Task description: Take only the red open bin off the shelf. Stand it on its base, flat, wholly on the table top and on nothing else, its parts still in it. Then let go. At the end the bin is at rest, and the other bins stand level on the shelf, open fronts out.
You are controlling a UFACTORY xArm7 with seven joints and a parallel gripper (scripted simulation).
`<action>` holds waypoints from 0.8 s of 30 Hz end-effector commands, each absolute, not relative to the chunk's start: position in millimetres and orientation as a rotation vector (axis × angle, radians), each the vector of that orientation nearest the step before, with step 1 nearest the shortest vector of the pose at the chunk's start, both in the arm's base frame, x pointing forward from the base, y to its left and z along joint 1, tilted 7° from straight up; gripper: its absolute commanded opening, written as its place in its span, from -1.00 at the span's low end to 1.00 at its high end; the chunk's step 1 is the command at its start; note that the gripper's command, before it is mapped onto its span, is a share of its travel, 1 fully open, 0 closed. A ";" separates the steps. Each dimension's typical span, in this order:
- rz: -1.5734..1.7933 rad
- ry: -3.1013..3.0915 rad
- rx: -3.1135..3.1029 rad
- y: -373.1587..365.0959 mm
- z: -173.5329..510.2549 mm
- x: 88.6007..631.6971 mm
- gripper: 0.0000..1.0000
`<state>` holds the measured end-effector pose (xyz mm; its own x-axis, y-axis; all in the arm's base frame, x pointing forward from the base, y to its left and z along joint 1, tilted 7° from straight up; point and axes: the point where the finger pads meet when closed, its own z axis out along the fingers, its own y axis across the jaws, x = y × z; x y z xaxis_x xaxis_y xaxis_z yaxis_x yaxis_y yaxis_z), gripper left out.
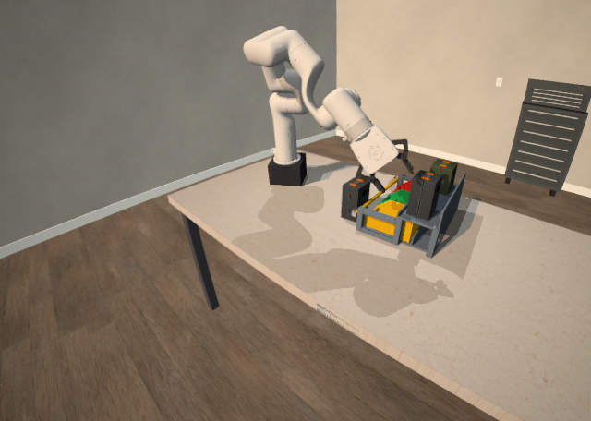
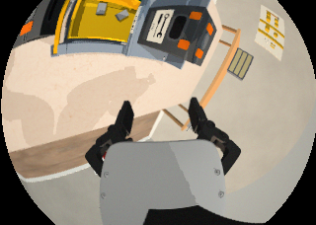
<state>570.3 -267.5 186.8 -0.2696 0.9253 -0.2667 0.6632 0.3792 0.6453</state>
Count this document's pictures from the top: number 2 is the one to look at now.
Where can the grey metal shelf rack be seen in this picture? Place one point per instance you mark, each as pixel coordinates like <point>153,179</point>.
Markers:
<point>131,47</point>

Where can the yellow bar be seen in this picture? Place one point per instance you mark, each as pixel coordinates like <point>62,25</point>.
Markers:
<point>59,25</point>

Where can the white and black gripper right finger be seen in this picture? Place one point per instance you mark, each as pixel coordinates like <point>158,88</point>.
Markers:
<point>205,129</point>

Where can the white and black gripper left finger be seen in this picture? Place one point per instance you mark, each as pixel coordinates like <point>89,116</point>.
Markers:
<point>116,132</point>

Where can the yellow open bin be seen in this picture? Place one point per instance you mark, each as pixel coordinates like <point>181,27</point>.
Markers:
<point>89,25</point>

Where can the black case with orange latches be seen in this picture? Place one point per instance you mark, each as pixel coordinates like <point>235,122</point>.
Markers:
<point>41,23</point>

